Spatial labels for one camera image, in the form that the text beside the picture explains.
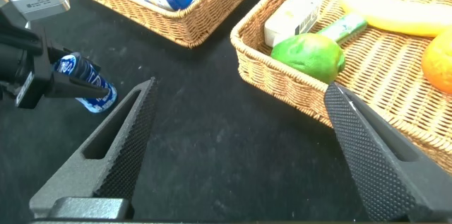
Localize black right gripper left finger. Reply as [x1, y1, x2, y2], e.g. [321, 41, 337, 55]
[29, 77, 160, 218]

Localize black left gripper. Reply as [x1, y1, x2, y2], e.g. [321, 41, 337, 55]
[16, 29, 111, 110]

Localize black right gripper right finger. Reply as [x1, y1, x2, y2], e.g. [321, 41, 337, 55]
[323, 81, 452, 223]

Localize small jar blue lid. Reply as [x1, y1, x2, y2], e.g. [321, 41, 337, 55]
[53, 52, 118, 114]

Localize textured orange fruit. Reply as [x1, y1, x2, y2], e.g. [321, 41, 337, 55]
[420, 28, 452, 95]

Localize green gum box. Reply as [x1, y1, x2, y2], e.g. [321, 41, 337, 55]
[316, 13, 369, 45]

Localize yellow banana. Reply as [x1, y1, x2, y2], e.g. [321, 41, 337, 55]
[338, 0, 452, 38]

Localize black tablecloth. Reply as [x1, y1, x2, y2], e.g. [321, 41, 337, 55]
[0, 0, 371, 223]

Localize green avocado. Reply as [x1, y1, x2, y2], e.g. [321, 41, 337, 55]
[270, 33, 347, 85]

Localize white yellow snack box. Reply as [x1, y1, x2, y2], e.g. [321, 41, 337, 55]
[263, 0, 323, 49]

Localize wicker basket brown handles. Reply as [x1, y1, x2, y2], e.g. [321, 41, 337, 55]
[66, 0, 270, 49]
[230, 0, 452, 176]

